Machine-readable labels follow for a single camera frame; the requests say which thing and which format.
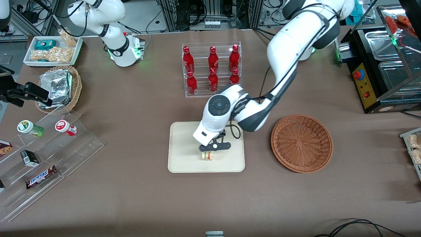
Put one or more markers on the small tan wicker basket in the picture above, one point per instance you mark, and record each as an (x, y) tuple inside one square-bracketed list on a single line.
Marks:
[(76, 85)]

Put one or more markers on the triangle sandwich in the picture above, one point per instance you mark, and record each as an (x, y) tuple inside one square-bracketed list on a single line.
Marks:
[(208, 156)]

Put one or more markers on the green lidded cup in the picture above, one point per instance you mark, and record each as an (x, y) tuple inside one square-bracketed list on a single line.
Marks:
[(29, 127)]

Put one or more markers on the beige rectangular tray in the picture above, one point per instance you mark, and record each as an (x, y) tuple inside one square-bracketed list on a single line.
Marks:
[(184, 148)]

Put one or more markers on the silver foil container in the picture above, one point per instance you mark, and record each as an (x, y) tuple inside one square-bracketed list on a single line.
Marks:
[(57, 87)]

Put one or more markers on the teal snack packet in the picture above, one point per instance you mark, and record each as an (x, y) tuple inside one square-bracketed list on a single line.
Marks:
[(45, 44)]

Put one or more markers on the red cola bottle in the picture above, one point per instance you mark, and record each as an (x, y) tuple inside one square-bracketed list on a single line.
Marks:
[(213, 58), (234, 76), (187, 59), (191, 84), (213, 81), (234, 57)]

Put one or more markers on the brown cookie box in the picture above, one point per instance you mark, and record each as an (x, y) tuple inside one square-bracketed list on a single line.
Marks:
[(5, 148)]

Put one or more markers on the grey device at table edge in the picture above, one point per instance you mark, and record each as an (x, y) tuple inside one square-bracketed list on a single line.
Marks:
[(214, 234)]

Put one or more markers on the small black carton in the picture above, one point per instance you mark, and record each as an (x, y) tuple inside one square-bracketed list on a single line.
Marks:
[(29, 158)]

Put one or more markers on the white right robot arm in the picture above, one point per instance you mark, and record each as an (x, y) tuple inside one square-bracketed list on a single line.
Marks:
[(98, 13)]

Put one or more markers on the aluminium equipment rack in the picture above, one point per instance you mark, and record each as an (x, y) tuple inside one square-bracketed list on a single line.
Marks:
[(210, 10)]

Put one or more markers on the round brown wicker basket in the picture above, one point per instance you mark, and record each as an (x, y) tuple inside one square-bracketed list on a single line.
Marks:
[(302, 143)]

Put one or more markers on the white power strip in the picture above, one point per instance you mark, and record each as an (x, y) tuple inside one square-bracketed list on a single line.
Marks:
[(212, 23)]

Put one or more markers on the white tray with nut bags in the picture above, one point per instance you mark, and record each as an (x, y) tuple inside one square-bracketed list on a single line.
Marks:
[(77, 49)]

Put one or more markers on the snickers chocolate bar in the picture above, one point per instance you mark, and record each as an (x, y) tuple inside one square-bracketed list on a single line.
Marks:
[(41, 177)]

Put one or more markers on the large clear bag of nuts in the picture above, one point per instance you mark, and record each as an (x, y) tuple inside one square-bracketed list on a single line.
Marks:
[(52, 55)]

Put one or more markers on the red lidded cup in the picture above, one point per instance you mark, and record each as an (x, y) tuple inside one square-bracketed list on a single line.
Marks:
[(65, 127)]

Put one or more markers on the white tray with snack packs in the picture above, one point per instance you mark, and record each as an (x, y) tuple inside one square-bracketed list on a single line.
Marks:
[(415, 144)]

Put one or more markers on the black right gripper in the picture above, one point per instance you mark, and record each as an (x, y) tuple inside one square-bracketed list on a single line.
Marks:
[(10, 92)]

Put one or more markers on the clear snack pack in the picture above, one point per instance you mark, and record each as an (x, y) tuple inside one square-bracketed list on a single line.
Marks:
[(416, 156), (415, 141)]

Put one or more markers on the red food in warmer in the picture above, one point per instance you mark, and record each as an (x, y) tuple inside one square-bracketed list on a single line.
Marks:
[(399, 22)]

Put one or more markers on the black food warmer cabinet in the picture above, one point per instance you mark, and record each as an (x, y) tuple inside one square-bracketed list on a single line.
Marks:
[(365, 65)]

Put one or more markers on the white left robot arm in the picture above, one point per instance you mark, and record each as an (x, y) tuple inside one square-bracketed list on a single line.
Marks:
[(286, 42)]

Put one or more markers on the clear acrylic bottle rack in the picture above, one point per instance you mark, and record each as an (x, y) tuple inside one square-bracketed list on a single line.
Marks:
[(200, 65)]

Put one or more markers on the clear acrylic stepped display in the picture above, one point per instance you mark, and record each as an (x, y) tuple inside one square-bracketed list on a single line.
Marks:
[(75, 148)]

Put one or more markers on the small clear bag of nuts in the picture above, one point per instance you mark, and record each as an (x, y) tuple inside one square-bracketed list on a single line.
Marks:
[(68, 38)]

